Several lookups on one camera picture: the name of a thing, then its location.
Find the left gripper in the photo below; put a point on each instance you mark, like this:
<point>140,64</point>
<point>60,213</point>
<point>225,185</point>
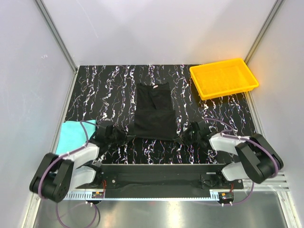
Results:
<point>124,136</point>

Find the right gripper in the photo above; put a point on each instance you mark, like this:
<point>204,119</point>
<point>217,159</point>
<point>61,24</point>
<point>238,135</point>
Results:
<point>183,137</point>

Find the black t shirt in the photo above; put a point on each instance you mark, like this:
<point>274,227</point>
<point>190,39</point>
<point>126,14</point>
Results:
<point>154,116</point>

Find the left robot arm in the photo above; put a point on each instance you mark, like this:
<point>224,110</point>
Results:
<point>58,174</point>

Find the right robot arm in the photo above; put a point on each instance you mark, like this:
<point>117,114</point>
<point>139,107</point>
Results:
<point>258,161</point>

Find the folded teal t shirt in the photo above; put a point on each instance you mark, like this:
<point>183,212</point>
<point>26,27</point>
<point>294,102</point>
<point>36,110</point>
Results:
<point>72,136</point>

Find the black marble pattern mat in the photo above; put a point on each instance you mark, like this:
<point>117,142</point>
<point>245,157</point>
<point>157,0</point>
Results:
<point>104,93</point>

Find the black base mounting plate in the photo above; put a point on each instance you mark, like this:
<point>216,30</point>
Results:
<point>170,169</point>

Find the yellow plastic tray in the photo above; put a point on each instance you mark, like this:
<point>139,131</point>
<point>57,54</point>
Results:
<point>223,78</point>

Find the white slotted cable duct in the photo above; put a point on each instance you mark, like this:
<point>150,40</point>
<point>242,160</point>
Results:
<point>154,195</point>

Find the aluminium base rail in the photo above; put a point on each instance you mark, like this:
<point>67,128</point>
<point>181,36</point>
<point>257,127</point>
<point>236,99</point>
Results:
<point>282,181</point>

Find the left aluminium frame post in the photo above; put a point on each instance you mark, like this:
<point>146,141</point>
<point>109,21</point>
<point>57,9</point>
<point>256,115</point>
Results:
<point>55,33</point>

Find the aluminium frame post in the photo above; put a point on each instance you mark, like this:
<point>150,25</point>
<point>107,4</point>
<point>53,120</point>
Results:
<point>55,33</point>
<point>266,25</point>

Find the right aluminium frame post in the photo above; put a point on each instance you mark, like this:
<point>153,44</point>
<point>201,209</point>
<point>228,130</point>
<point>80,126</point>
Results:
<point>266,25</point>

